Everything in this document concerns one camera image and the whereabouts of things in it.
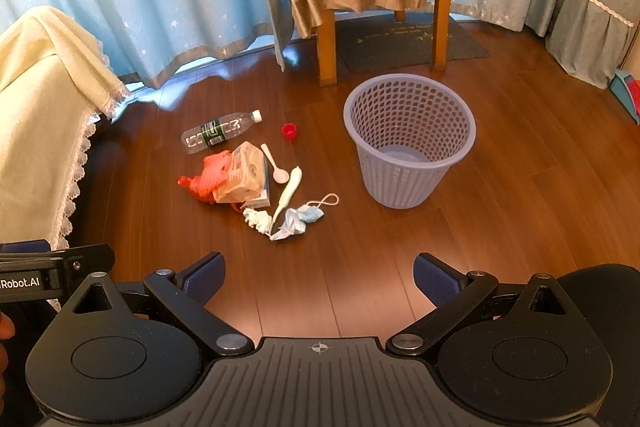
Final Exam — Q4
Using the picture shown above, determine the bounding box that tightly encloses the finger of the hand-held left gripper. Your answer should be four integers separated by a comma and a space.
0, 239, 116, 275

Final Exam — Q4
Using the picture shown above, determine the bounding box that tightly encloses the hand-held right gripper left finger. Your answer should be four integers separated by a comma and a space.
59, 251, 256, 356

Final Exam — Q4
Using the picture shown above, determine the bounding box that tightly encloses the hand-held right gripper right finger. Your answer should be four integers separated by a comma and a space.
386, 252, 583, 356

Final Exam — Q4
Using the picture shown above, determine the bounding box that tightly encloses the translucent plastic bag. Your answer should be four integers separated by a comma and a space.
212, 147, 266, 204

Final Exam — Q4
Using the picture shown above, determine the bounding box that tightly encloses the red plastic bag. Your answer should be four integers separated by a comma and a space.
178, 150, 236, 206

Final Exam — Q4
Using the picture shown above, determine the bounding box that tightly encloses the lavender plastic basket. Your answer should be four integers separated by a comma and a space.
343, 74, 477, 210

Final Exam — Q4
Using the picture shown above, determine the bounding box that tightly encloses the white toothbrush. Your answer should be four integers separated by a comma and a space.
270, 165, 303, 235

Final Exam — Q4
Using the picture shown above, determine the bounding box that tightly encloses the white plastic spoon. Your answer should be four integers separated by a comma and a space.
260, 144, 289, 184

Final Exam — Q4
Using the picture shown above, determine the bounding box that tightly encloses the person's left hand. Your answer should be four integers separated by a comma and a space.
0, 311, 16, 403

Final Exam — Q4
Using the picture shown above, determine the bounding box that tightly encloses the white crumpled tissue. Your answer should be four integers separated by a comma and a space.
243, 207, 273, 235

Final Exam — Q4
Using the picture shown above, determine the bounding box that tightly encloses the blue face mask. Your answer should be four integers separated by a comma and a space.
270, 193, 340, 242

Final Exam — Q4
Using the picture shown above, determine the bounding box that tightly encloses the clear plastic bottle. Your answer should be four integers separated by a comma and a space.
181, 109, 264, 155

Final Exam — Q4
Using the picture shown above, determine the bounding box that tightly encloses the cream lace-edged blanket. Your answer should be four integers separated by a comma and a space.
0, 6, 132, 253

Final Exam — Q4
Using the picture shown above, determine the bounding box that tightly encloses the dark floor mat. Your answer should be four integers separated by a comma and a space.
335, 19, 491, 74

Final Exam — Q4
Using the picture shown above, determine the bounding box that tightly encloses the colourful bag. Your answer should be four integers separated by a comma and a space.
612, 69, 640, 125

